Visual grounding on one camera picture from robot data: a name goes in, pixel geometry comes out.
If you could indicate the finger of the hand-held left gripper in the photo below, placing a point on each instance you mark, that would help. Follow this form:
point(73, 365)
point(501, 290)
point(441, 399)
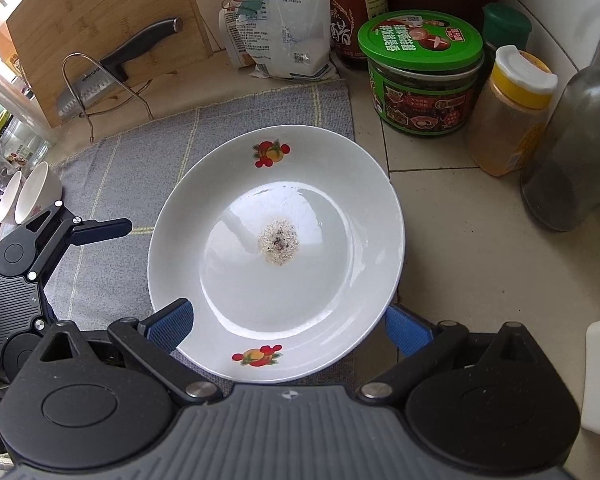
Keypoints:
point(100, 229)

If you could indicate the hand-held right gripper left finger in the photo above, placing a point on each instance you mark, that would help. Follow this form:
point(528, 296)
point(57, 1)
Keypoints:
point(170, 322)

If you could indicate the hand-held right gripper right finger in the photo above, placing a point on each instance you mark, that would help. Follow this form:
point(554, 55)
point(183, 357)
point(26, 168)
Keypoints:
point(405, 330)

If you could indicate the white fruit-print plate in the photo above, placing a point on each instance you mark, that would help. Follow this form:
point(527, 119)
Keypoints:
point(330, 185)

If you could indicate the grey checked cloth mat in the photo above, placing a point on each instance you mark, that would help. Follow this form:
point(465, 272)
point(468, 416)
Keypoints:
point(130, 160)

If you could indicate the clear glass jar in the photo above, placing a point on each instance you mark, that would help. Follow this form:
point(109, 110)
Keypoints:
point(27, 142)

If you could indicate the bamboo cutting board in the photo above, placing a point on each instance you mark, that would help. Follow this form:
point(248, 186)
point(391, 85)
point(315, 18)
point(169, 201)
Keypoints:
point(80, 10)

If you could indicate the yellow cap spice bottle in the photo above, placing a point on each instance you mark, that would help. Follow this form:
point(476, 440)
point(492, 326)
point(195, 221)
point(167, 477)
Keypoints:
point(510, 125)

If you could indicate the red and white bag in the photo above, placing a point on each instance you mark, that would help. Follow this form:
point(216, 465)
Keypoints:
point(232, 35)

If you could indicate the red cap glass bottle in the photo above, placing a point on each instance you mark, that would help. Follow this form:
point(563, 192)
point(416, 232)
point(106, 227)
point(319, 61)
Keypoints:
point(570, 160)

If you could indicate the green lid sauce jar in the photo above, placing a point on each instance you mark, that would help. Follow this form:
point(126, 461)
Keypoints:
point(420, 70)

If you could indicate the green binder clip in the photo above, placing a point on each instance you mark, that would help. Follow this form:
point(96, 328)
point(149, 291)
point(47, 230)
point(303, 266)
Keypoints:
point(250, 5)

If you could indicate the white and blue bag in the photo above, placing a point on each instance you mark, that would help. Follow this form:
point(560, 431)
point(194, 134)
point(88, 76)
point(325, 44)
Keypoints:
point(290, 20)

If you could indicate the dark soy sauce bottle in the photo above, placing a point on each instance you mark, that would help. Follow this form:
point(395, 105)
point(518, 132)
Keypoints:
point(355, 25)

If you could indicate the green cap spice bottle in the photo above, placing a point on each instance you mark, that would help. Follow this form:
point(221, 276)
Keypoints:
point(505, 25)

